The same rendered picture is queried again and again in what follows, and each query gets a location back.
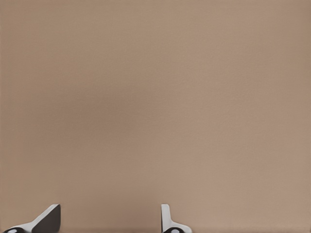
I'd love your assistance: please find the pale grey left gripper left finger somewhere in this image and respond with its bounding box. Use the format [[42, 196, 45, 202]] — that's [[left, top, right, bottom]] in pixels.
[[1, 203, 61, 233]]

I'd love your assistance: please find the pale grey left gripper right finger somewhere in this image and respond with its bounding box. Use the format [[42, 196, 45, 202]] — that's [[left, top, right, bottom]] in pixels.
[[160, 203, 192, 233]]

